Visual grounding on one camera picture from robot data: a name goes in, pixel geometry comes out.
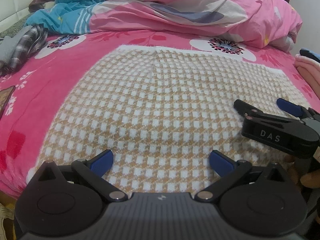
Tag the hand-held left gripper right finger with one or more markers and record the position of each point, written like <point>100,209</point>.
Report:
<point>220,164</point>

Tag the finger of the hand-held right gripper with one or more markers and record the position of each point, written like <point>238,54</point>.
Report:
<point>246,107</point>
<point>290,106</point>

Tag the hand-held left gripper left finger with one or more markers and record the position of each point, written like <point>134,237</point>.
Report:
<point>102,163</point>

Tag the beige houndstooth fleece-lined coat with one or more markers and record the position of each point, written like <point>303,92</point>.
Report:
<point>150,110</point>

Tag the person's right hand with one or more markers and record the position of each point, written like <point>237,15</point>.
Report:
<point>310,180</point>

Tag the pink folded garment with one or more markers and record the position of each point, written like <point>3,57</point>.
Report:
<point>310,72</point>

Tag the navy folded garment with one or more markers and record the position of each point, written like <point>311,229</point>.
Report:
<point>308,54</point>

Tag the dark brown phone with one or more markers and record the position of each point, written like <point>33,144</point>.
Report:
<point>5,100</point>

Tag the pink and blue floral quilt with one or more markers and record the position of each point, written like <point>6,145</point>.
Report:
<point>187,5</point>

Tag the grey plaid garment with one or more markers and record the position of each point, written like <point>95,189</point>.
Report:
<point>27,45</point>

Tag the plain grey garment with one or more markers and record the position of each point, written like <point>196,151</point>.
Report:
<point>10,47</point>

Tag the green patterned pillow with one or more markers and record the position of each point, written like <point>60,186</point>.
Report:
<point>12,28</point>

